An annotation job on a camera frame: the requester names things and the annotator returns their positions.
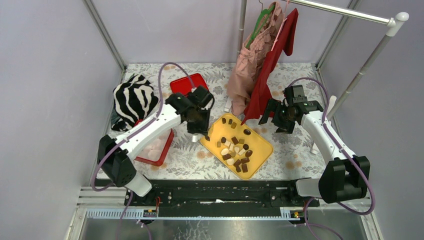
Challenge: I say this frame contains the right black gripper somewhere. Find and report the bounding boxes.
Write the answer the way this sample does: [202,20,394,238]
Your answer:
[258,98,296,135]

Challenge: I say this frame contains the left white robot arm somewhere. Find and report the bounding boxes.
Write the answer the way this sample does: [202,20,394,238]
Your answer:
[96,85,215,206]

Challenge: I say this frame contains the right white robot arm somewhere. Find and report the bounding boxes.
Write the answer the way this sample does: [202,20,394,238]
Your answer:
[259,85,371,206]

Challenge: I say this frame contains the red hanging garment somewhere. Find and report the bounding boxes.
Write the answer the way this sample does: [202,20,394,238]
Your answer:
[241,8,299,125]

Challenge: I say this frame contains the red box lid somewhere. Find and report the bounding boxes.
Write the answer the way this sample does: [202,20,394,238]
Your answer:
[169,73,209,95]

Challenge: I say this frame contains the pink hanging garment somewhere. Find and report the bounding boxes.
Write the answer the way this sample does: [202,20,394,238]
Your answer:
[226,1,285,116]

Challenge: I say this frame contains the yellow tray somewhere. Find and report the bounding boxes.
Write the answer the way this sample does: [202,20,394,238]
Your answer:
[200,113,274,180]

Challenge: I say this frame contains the zebra striped cloth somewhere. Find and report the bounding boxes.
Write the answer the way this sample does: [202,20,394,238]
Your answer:
[111,74,159,132]

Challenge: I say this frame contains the red box with liner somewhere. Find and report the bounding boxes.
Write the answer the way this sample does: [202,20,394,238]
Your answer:
[135,129,174,167]

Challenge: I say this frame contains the green hanger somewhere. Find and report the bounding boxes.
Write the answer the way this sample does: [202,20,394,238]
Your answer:
[245,3,276,49]

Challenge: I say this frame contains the metal clothes rack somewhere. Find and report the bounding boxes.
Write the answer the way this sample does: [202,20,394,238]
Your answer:
[236,0,410,155]

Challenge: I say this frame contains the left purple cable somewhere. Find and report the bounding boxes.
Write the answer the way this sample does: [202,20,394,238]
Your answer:
[90,61,197,240]

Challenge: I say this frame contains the purple cable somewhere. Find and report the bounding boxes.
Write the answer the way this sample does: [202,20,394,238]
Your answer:
[286,77,377,240]
[90,61,197,240]

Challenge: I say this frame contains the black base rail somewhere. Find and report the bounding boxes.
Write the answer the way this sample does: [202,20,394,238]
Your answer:
[91,178,332,218]

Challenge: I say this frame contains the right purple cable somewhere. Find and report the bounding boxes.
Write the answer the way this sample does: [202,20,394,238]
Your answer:
[286,77,377,240]

